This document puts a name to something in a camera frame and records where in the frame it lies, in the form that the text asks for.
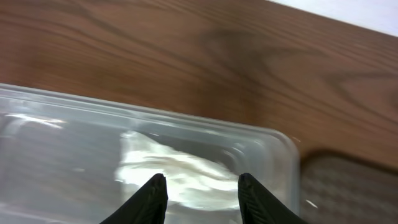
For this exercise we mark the white paper napkin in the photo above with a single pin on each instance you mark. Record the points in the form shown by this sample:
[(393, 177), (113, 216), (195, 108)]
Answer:
[(192, 181)]

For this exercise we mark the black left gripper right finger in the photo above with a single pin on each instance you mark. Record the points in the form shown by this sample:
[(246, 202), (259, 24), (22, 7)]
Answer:
[(260, 206)]

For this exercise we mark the clear plastic bin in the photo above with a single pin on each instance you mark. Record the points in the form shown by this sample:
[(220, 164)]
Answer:
[(59, 154)]

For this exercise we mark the brown serving tray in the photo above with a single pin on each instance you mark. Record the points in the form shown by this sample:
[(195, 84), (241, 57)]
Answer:
[(336, 188)]

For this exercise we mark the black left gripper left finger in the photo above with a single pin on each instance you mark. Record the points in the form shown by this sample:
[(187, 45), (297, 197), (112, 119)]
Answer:
[(147, 206)]

